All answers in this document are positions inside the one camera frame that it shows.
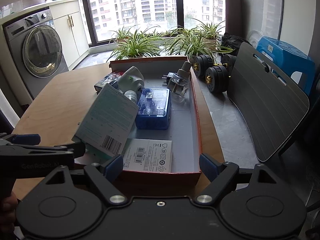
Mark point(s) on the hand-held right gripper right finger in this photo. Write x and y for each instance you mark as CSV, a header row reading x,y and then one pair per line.
x,y
208,166

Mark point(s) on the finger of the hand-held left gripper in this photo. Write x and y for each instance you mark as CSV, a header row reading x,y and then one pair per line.
x,y
27,139
77,148

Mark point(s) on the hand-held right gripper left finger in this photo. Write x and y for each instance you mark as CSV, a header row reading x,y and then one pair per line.
x,y
113,167

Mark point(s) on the white paper box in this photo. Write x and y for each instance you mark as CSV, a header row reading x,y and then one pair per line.
x,y
150,155

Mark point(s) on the teal paper box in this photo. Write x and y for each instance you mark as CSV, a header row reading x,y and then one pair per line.
x,y
107,120

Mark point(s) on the blue plastic box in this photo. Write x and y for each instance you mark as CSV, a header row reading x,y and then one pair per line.
x,y
153,110

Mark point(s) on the colourful card box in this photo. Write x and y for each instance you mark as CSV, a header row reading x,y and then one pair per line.
x,y
108,80

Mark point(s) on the small clear liquid bottle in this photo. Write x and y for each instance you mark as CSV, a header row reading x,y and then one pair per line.
x,y
177,83

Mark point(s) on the round white plug-in vaporizer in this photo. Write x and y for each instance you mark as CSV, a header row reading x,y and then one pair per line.
x,y
131,77

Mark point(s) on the black charger plug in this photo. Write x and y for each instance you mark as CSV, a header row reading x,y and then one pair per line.
x,y
169,76

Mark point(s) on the person's left hand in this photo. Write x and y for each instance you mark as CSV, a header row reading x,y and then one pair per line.
x,y
10,210

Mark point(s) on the grey wood-grain chair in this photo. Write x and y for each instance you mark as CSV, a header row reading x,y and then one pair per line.
x,y
270,105

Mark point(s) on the black dumbbell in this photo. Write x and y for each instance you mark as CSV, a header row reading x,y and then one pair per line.
x,y
217,80
203,66

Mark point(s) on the silver washing machine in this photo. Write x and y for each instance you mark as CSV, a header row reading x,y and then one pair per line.
x,y
42,52

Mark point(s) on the white cabinet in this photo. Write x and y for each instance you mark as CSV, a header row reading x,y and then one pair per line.
x,y
72,37

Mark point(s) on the small potted spider plant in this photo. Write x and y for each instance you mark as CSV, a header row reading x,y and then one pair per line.
x,y
122,36

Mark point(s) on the black bag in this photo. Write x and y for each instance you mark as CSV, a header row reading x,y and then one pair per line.
x,y
233,43

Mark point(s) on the blue plastic stool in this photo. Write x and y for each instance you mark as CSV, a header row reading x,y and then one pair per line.
x,y
285,57

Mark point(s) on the white fan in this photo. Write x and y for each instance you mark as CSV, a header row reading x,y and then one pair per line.
x,y
253,38

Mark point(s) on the dark-framed window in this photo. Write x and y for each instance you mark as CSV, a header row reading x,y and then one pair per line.
x,y
178,5

